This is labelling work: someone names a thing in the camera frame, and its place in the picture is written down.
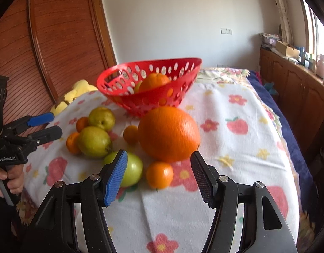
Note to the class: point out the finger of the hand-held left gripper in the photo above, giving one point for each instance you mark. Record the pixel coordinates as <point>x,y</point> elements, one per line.
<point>50,134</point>
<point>40,119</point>

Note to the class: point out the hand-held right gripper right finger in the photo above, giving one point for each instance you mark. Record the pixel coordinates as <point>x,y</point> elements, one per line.
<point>201,179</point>

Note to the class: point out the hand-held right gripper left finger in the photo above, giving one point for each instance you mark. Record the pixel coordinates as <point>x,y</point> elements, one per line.
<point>117,174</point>

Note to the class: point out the green apple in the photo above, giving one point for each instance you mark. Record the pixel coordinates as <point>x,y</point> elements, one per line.
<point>133,170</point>

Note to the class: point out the small tangerine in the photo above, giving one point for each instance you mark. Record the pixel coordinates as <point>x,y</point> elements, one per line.
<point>160,175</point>
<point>131,135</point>
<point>82,124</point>
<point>72,142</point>

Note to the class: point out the large orange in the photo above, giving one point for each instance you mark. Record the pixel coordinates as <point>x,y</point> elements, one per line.
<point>154,83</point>
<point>168,134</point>

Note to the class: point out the red perforated plastic basket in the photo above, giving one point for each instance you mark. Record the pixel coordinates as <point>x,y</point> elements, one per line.
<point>102,85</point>

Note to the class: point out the person's left hand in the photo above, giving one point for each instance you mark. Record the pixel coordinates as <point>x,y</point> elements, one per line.
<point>15,175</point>

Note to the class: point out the white flower print towel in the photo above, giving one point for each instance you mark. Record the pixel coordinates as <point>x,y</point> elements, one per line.
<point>230,142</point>

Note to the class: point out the yellow plush toy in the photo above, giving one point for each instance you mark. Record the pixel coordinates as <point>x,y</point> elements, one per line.
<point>81,88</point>

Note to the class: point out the wooden wardrobe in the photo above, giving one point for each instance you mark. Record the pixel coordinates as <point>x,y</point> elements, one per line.
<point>59,31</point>

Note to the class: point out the floral blanket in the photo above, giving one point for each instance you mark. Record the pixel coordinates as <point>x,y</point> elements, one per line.
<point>225,75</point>

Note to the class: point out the teal cloth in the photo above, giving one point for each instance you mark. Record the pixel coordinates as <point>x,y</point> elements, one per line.
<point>270,87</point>

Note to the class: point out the wooden cabinet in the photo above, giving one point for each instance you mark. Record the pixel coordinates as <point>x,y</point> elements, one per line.
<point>291,84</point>

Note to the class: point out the floral cloth pile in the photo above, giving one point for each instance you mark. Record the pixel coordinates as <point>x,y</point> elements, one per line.
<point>268,40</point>

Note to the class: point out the cardboard box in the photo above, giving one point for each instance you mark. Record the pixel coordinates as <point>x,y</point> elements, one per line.
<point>286,48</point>

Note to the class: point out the row of small bottles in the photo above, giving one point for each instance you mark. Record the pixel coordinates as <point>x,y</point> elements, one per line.
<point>313,64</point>

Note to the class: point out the window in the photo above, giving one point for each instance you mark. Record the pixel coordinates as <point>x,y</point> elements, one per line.
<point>322,37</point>

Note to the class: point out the pale patterned curtain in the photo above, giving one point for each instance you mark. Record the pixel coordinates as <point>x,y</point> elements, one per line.
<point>283,10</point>

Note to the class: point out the wall power socket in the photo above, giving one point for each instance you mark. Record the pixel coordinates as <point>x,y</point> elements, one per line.
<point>221,65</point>

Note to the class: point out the white wall switch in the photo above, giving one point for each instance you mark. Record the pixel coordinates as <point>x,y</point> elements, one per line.
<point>226,31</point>

